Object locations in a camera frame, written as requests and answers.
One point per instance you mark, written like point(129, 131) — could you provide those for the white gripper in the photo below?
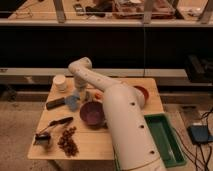
point(81, 91)

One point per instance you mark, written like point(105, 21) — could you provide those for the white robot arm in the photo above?
point(122, 105)

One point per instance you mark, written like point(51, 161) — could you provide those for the orange carrot toy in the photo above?
point(98, 96)

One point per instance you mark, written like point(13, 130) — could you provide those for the white paper cup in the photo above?
point(60, 82)

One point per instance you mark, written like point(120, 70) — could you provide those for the purple bowl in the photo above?
point(92, 113)

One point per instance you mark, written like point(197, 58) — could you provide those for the black rectangular block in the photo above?
point(55, 103)

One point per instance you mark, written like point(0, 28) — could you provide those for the wooden table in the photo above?
point(92, 144)

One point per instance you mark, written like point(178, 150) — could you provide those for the bunch of dark grapes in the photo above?
point(67, 144)

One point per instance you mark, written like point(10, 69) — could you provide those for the orange-red bowl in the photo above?
point(143, 92)

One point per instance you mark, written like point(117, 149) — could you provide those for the green plastic tray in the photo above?
point(165, 138)

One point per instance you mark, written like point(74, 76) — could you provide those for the blue-black foot pedal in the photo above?
point(199, 134)

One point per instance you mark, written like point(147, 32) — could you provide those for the black handled spatula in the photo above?
point(57, 122)

